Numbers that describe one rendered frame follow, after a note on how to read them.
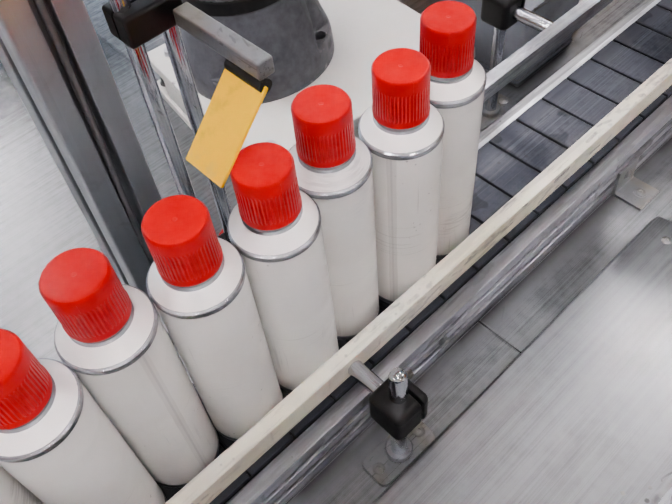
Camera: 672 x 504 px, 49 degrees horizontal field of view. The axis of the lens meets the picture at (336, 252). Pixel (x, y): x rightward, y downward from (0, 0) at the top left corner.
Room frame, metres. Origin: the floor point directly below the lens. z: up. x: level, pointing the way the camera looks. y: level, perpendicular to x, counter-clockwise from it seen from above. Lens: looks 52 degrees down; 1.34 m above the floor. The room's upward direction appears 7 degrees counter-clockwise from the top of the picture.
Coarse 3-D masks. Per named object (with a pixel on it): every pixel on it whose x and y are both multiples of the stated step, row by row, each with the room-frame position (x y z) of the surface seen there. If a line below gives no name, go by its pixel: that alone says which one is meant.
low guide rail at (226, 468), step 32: (640, 96) 0.46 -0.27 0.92; (608, 128) 0.43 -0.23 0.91; (576, 160) 0.40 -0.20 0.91; (544, 192) 0.37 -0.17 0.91; (512, 224) 0.35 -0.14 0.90; (448, 256) 0.32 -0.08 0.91; (480, 256) 0.32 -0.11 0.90; (416, 288) 0.29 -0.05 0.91; (384, 320) 0.27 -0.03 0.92; (352, 352) 0.25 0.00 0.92; (320, 384) 0.22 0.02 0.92; (288, 416) 0.21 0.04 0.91; (256, 448) 0.19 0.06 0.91; (192, 480) 0.17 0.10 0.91; (224, 480) 0.17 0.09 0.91
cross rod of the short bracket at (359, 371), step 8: (352, 368) 0.24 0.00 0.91; (360, 368) 0.24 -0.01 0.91; (368, 368) 0.24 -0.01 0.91; (352, 376) 0.23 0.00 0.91; (360, 376) 0.23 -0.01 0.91; (368, 376) 0.23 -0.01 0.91; (376, 376) 0.23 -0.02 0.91; (360, 384) 0.23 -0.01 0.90; (368, 384) 0.22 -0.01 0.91; (376, 384) 0.22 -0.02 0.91
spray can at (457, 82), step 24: (432, 24) 0.36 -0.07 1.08; (456, 24) 0.36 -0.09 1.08; (432, 48) 0.35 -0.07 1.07; (456, 48) 0.35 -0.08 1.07; (432, 72) 0.35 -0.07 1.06; (456, 72) 0.35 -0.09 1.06; (480, 72) 0.36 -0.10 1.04; (432, 96) 0.34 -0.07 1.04; (456, 96) 0.34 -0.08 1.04; (480, 96) 0.35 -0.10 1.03; (456, 120) 0.34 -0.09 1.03; (480, 120) 0.35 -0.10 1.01; (456, 144) 0.34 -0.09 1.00; (456, 168) 0.34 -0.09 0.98; (456, 192) 0.34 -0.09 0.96; (456, 216) 0.34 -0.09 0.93; (456, 240) 0.34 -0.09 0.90
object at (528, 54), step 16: (592, 0) 0.53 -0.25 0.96; (608, 0) 0.54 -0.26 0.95; (576, 16) 0.51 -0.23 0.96; (592, 16) 0.53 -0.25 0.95; (544, 32) 0.50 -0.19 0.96; (560, 32) 0.50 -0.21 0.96; (528, 48) 0.48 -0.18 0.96; (544, 48) 0.48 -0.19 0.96; (512, 64) 0.46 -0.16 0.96; (528, 64) 0.47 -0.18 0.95; (496, 80) 0.45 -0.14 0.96
